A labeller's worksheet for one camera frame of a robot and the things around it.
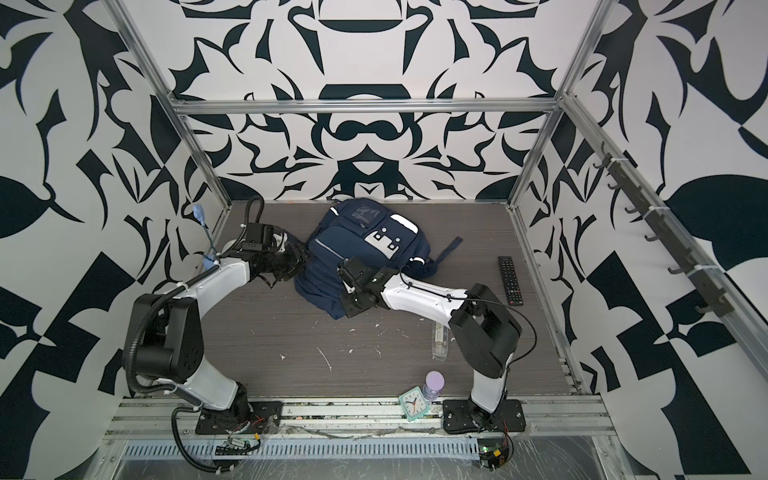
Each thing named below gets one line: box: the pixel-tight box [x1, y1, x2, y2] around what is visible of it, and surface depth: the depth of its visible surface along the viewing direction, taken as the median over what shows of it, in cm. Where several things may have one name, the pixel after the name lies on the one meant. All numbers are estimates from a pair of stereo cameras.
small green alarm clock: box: [398, 386, 430, 422], surface depth 76 cm
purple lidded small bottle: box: [422, 370, 445, 401], surface depth 73 cm
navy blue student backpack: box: [294, 198, 463, 318], surface depth 101 cm
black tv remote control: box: [498, 256, 524, 306], surface depth 102 cm
